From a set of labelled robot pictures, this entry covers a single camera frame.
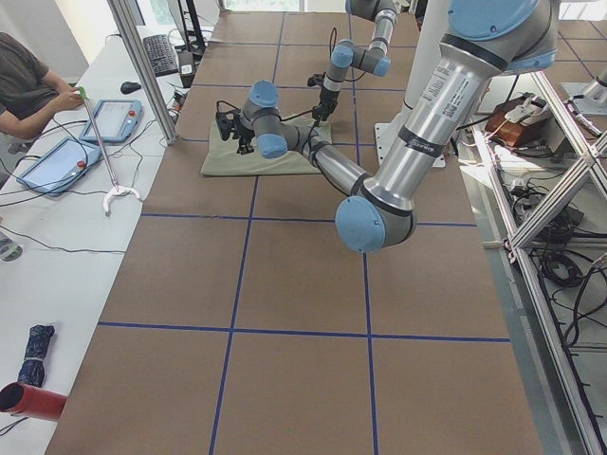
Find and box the red cylinder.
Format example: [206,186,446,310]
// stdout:
[1,382,67,422]

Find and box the seated person in dark shirt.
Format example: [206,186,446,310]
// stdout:
[1,32,83,140]

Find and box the blue teach pendant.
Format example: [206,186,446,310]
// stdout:
[16,137,101,196]
[93,100,143,143]

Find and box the black computer mouse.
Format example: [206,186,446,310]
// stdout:
[120,82,141,95]

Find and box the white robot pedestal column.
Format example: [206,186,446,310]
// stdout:
[375,0,450,164]

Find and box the black labelled box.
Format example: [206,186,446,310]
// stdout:
[177,50,196,88]

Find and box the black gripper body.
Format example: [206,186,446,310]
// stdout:
[319,86,340,112]
[236,118,255,144]

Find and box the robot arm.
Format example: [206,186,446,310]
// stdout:
[308,0,401,121]
[239,1,560,253]

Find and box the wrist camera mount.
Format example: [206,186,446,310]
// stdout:
[306,73,324,87]
[215,109,240,141]

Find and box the green long-sleeve shirt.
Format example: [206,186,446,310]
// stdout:
[200,118,334,178]

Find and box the near blue teach pendant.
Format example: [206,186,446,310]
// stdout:
[16,137,101,196]

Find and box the black keyboard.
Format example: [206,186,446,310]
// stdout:
[142,34,179,77]

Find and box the far blue teach pendant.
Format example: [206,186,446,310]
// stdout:
[93,100,143,143]

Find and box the folded dark blue umbrella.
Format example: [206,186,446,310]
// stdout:
[18,324,55,388]

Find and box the white reacher grabber stick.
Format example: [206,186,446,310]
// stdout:
[77,86,142,217]

